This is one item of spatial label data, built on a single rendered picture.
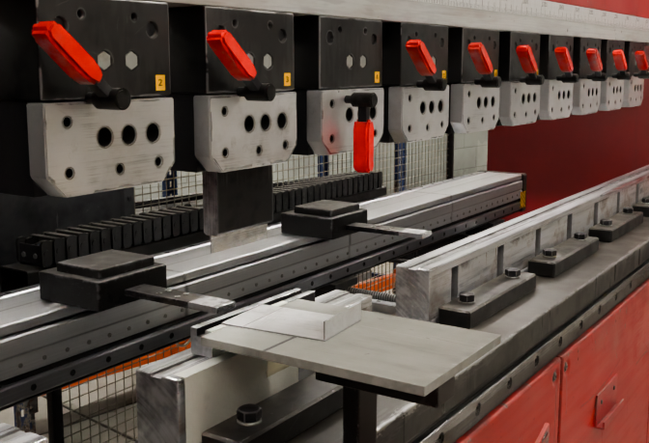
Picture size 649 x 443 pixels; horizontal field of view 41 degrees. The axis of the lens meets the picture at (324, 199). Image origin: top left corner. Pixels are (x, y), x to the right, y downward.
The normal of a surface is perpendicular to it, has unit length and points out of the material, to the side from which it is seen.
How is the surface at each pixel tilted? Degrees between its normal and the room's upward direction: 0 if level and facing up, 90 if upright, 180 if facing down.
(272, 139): 90
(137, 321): 90
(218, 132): 90
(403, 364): 0
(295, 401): 0
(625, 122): 90
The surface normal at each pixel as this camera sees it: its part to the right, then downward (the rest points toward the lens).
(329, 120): 0.84, 0.08
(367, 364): 0.00, -0.99
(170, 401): -0.55, 0.13
